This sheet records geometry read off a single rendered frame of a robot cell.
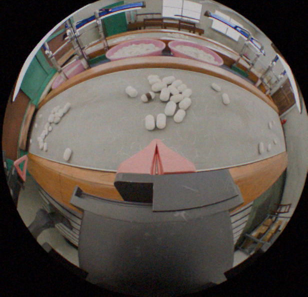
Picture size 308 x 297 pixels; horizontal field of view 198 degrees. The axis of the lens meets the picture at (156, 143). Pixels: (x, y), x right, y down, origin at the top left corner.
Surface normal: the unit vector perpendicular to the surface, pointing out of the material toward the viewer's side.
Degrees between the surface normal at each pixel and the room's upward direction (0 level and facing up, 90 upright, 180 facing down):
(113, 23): 90
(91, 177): 45
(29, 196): 90
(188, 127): 0
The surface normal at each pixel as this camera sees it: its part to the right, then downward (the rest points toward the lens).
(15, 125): 1.00, 0.00
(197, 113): 0.00, -0.23
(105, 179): 0.00, -0.85
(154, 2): -0.05, 0.97
